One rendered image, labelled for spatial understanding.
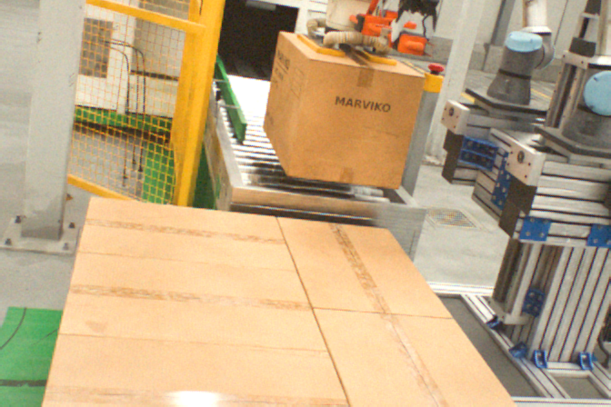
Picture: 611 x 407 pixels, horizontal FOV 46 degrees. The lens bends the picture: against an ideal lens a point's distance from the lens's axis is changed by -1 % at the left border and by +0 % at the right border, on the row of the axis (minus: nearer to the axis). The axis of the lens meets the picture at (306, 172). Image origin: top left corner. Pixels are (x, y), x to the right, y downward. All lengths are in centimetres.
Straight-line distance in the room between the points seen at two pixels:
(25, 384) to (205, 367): 96
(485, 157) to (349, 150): 46
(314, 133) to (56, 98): 116
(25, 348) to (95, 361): 104
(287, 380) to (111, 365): 36
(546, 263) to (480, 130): 50
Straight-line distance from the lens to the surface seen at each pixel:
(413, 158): 314
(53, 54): 302
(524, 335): 266
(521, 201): 216
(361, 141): 242
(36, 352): 256
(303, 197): 246
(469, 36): 559
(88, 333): 164
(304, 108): 234
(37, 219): 324
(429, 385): 169
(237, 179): 253
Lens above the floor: 141
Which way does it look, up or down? 17 degrees down
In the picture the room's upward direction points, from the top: 12 degrees clockwise
